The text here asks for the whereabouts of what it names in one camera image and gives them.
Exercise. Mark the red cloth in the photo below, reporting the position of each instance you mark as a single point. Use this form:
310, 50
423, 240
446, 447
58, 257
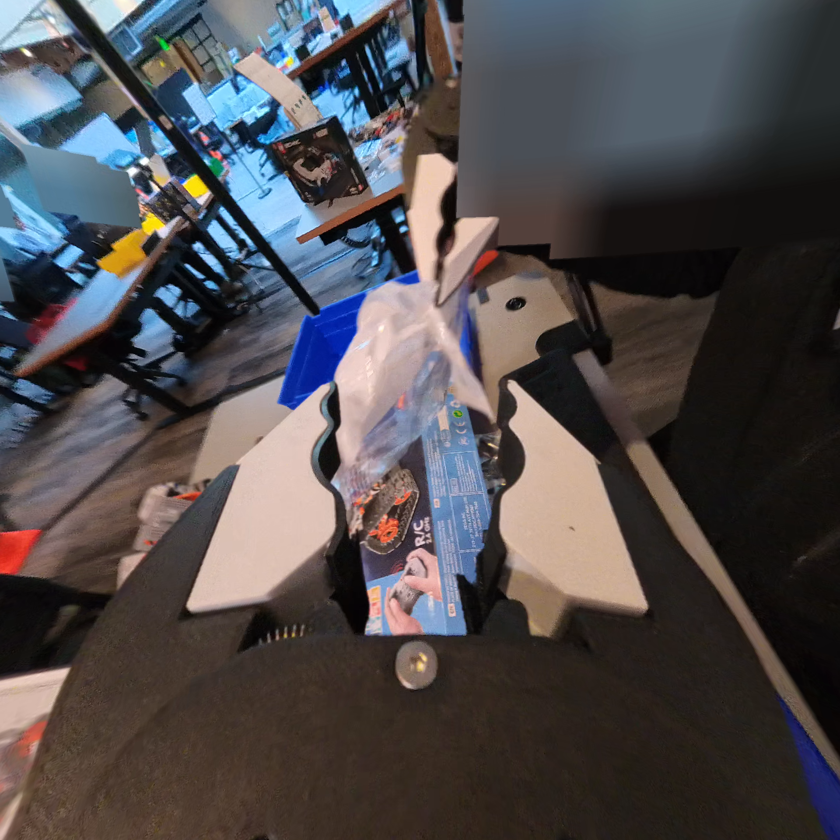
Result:
16, 551

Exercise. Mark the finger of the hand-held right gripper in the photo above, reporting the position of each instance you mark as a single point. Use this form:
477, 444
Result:
423, 203
469, 253

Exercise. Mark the black toy set box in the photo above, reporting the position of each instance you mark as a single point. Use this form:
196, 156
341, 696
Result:
321, 161

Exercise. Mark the numbered white plastic bag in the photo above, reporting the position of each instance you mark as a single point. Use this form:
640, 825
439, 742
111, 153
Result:
400, 354

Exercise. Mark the black metal pole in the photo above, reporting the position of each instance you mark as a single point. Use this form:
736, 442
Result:
197, 164

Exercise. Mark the blue plastic bin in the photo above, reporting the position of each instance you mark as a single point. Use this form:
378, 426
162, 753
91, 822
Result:
315, 354

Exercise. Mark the wooden top work table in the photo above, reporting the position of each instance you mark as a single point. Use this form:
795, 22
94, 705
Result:
341, 36
348, 213
85, 308

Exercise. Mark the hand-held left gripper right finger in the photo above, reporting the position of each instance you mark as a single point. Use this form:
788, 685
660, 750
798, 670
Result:
571, 531

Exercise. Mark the white folded card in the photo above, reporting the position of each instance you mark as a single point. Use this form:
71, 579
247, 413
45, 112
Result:
269, 79

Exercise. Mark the blue toy set box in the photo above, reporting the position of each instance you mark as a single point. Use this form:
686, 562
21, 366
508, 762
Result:
453, 499

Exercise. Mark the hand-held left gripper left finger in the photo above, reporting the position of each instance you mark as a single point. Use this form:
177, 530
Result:
275, 531

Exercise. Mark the toy instruction booklet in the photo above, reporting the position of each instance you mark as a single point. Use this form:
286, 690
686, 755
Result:
26, 709

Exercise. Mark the yellow plastic bin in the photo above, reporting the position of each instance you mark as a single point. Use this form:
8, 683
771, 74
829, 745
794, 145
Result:
124, 253

